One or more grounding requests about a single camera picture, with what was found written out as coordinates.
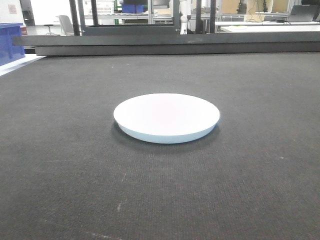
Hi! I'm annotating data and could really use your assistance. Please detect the blue plastic tray bin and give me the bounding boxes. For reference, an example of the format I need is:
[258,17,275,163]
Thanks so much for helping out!
[0,22,25,66]

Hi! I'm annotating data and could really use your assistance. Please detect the blue crate on far shelf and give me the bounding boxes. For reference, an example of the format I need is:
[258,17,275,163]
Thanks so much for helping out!
[122,4,144,14]

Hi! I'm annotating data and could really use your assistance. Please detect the white round plate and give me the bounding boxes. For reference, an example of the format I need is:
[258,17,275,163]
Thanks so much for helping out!
[113,93,220,144]

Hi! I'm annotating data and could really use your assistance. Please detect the grey office chair background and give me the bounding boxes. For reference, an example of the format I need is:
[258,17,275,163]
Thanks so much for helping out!
[57,15,75,36]

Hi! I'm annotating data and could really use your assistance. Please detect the black round stool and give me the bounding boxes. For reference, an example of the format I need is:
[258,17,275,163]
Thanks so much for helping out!
[43,24,55,35]

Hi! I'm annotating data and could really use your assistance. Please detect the white lab table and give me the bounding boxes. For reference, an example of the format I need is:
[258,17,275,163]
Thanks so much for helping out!
[215,21,320,33]

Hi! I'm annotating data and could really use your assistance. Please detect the black laptop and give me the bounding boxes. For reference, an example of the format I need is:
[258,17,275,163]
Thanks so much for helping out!
[287,5,320,23]

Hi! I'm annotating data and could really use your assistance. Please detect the black metal frame rail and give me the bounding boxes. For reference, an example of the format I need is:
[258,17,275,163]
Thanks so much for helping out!
[12,31,320,57]

